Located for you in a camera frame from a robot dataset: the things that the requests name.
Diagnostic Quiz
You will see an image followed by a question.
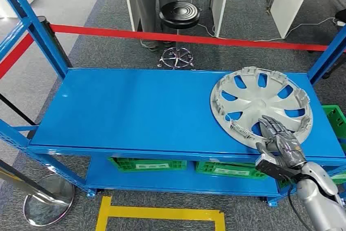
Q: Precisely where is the black stanchion post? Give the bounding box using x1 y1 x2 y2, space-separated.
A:
0 93 38 127

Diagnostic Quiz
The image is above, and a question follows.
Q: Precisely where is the yellow tape square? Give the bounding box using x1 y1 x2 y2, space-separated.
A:
95 196 226 231

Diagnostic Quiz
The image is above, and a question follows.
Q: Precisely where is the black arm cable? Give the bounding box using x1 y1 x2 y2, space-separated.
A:
287 181 308 231

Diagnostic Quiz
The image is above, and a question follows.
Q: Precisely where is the silver plastic hubcap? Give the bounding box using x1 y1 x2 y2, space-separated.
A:
210 66 314 150

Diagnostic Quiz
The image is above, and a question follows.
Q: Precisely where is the chrome stanchion post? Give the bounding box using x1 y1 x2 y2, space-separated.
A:
36 16 73 69
0 158 75 227

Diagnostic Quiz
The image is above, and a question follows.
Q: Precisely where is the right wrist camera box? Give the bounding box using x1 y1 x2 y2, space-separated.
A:
255 153 301 183

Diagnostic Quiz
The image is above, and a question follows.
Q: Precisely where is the black stool chrome base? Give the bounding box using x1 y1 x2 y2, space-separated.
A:
158 1 201 70

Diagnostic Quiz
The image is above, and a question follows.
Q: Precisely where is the white floor cable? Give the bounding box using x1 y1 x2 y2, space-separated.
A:
185 0 337 42

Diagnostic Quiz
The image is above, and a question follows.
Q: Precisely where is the blue metal shelf rack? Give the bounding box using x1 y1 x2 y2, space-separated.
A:
0 0 346 209

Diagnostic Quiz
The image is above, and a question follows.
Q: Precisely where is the person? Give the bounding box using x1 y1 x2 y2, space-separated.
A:
131 0 182 51

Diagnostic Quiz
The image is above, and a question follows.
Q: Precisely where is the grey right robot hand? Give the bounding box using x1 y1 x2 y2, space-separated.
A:
255 114 308 169

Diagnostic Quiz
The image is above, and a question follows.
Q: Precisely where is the white desk with steel frame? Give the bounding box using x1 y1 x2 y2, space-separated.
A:
258 0 346 40

